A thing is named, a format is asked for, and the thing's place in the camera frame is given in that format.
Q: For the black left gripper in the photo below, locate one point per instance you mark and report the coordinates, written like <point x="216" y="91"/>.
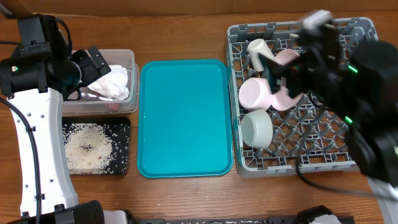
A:
<point x="92" y="72"/>

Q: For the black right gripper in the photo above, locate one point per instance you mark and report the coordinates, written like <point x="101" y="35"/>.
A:
<point x="295" y="71"/>

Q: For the white tissue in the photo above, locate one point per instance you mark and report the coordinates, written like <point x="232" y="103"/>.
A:
<point x="113" y="85"/>

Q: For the red snack wrapper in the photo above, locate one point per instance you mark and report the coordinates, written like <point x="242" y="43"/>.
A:
<point x="97" y="102"/>

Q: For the large pink plate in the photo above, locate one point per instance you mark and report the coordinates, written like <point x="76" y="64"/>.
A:
<point x="282" y="100"/>

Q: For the cream cup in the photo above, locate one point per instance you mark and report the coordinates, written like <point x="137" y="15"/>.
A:
<point x="259" y="47"/>

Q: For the small pink plate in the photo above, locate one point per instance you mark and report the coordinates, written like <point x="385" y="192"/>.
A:
<point x="255" y="94"/>

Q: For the cooked white rice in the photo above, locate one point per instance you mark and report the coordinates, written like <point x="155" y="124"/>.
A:
<point x="88" y="149"/>

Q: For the grey bowl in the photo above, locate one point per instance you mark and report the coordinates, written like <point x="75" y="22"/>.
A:
<point x="257" y="129"/>

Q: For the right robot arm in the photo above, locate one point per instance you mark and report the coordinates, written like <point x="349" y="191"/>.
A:
<point x="362" y="92"/>

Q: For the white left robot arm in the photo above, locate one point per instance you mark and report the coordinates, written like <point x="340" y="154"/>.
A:
<point x="41" y="74"/>

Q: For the grey dishwasher rack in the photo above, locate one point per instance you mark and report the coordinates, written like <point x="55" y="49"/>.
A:
<point x="308" y="137"/>

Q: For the clear plastic bin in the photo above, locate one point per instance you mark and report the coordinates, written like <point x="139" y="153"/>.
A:
<point x="125" y="58"/>

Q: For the black tray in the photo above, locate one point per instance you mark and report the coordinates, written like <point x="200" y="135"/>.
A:
<point x="121" y="146"/>

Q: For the teal plastic tray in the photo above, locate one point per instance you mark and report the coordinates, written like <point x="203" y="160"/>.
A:
<point x="184" y="119"/>

